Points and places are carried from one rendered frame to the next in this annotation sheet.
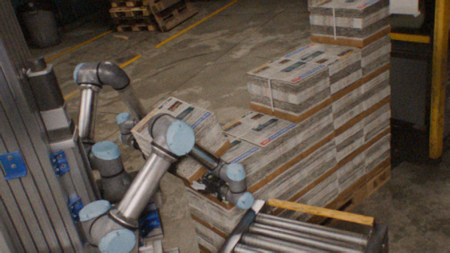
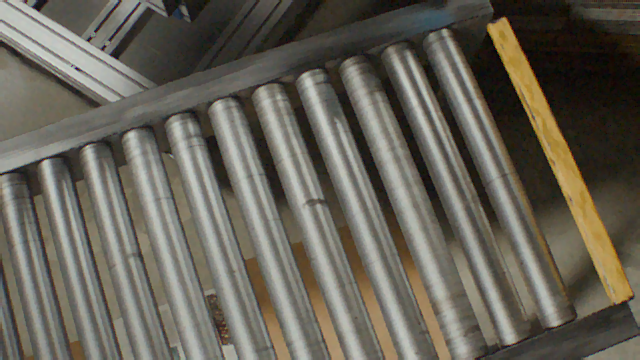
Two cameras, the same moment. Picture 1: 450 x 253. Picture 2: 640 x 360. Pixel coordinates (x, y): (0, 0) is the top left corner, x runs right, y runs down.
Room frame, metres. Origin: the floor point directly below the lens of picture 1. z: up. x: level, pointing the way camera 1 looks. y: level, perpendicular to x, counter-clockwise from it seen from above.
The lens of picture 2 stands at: (1.05, -0.28, 1.80)
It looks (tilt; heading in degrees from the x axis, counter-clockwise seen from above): 72 degrees down; 37
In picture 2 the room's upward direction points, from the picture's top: 1 degrees counter-clockwise
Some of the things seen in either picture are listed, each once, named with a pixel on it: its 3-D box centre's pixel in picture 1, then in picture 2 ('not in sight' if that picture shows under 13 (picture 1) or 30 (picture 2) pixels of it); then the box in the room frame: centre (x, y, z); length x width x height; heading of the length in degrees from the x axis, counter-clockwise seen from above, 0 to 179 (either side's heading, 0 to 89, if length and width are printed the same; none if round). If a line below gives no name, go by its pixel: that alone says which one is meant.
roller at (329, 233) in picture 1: (309, 229); (498, 174); (1.46, -0.26, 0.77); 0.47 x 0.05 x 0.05; 56
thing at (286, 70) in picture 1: (285, 69); not in sight; (2.49, -0.41, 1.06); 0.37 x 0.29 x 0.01; 37
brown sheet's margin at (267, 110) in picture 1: (289, 102); not in sight; (2.48, -0.41, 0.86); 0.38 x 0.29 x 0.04; 37
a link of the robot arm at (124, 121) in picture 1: (127, 123); not in sight; (2.42, 0.52, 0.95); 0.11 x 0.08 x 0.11; 70
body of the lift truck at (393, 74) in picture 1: (416, 88); not in sight; (3.32, -1.53, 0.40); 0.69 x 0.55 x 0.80; 37
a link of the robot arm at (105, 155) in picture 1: (106, 157); not in sight; (1.98, 0.57, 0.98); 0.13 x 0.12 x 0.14; 70
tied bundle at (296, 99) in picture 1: (288, 89); not in sight; (2.49, -0.41, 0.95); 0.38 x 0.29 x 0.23; 37
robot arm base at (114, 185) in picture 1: (114, 177); not in sight; (1.98, 0.56, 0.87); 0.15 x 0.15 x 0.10
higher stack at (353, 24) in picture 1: (351, 98); not in sight; (2.84, -0.89, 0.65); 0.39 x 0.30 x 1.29; 37
